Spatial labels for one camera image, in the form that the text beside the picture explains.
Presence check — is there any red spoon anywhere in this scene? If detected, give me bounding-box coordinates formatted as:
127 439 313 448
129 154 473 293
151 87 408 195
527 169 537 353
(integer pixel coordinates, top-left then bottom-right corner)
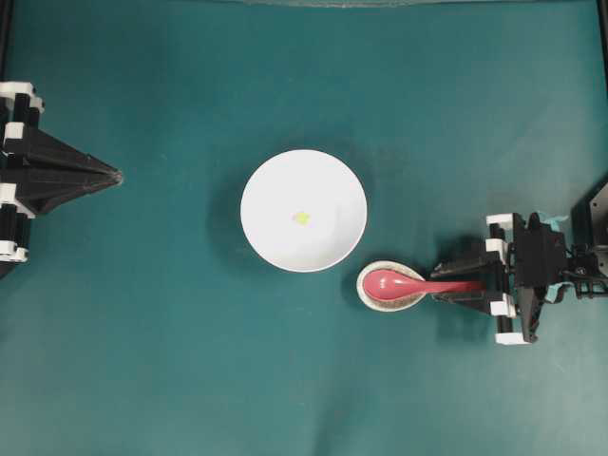
363 269 485 301

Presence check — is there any yellow hexagonal prism block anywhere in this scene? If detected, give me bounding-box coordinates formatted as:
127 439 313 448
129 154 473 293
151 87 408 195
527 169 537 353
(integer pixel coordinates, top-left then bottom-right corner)
294 212 311 226

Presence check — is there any white round bowl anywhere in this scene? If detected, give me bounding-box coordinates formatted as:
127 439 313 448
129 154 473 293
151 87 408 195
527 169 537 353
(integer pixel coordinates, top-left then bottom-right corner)
240 149 368 273

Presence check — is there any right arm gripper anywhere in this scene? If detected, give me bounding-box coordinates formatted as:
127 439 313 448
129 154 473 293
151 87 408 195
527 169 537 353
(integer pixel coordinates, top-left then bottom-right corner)
430 213 567 346

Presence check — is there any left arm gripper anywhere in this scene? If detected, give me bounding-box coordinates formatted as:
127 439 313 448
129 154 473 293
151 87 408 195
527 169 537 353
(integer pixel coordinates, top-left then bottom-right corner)
1 82 123 262

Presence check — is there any small speckled ceramic dish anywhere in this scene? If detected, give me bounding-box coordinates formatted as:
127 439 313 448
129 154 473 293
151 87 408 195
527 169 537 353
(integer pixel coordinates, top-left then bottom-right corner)
356 260 425 313

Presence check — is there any green table mat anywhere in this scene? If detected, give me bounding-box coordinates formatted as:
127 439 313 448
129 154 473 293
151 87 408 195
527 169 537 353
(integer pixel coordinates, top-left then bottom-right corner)
1 1 607 455

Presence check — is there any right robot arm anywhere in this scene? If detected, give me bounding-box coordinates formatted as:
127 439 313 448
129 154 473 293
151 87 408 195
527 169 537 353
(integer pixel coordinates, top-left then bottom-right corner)
430 180 607 345

